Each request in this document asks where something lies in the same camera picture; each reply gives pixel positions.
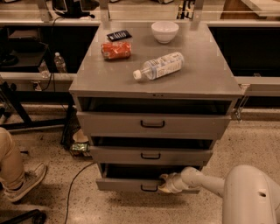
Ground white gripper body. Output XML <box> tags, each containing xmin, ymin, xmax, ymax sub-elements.
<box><xmin>166</xmin><ymin>173</ymin><xmax>189</xmax><ymax>193</ymax></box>

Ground grey bottom drawer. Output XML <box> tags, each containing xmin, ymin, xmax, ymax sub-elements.
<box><xmin>96</xmin><ymin>164</ymin><xmax>185</xmax><ymax>193</ymax></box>

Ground grey drawer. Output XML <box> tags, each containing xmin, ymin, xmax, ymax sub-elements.
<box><xmin>90</xmin><ymin>146</ymin><xmax>213</xmax><ymax>166</ymax></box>
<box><xmin>77</xmin><ymin>112</ymin><xmax>230</xmax><ymax>140</ymax></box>
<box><xmin>96</xmin><ymin>164</ymin><xmax>185</xmax><ymax>193</ymax></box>

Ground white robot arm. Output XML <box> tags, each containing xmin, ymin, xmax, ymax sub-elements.
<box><xmin>158</xmin><ymin>164</ymin><xmax>280</xmax><ymax>224</ymax></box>

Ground grey middle drawer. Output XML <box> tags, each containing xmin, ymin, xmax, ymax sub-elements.
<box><xmin>90</xmin><ymin>146</ymin><xmax>213</xmax><ymax>166</ymax></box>

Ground grey metal drawer cabinet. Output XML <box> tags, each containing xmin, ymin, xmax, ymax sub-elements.
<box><xmin>68</xmin><ymin>21</ymin><xmax>244</xmax><ymax>176</ymax></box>

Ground grey top drawer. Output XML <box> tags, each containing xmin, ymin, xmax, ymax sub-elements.
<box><xmin>77</xmin><ymin>112</ymin><xmax>230</xmax><ymax>140</ymax></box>

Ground green crumpled wrapper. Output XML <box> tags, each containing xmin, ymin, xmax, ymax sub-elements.
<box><xmin>70</xmin><ymin>143</ymin><xmax>90</xmax><ymax>157</ymax></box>

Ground cup on floor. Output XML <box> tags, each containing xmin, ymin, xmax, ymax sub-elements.
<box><xmin>73</xmin><ymin>129</ymin><xmax>88</xmax><ymax>143</ymax></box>

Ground clear plastic water bottle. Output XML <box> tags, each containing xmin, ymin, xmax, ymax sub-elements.
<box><xmin>133</xmin><ymin>52</ymin><xmax>185</xmax><ymax>81</ymax></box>

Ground black office chair base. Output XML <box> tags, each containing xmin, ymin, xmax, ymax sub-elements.
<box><xmin>1</xmin><ymin>209</ymin><xmax>46</xmax><ymax>224</ymax></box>

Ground crushed orange soda can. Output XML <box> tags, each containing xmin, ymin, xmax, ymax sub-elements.
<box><xmin>101</xmin><ymin>41</ymin><xmax>131</xmax><ymax>60</ymax></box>

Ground white ceramic bowl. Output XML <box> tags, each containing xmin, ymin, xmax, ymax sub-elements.
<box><xmin>151</xmin><ymin>21</ymin><xmax>179</xmax><ymax>44</ymax></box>

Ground small water bottle background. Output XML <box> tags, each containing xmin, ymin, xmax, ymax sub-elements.
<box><xmin>54</xmin><ymin>52</ymin><xmax>67</xmax><ymax>77</ymax></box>

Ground grey sneaker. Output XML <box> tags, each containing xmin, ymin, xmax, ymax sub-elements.
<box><xmin>4</xmin><ymin>163</ymin><xmax>47</xmax><ymax>203</ymax></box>

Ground person leg beige trousers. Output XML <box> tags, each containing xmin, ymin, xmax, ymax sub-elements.
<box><xmin>0</xmin><ymin>128</ymin><xmax>25</xmax><ymax>190</ymax></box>

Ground black device on shelf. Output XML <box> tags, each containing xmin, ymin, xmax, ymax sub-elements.
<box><xmin>52</xmin><ymin>0</ymin><xmax>100</xmax><ymax>18</ymax></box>

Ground black floor cable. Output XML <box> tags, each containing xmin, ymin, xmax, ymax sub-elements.
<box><xmin>63</xmin><ymin>162</ymin><xmax>97</xmax><ymax>224</ymax></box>

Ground black table leg frame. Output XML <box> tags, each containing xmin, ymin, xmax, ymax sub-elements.
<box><xmin>0</xmin><ymin>74</ymin><xmax>74</xmax><ymax>131</ymax></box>

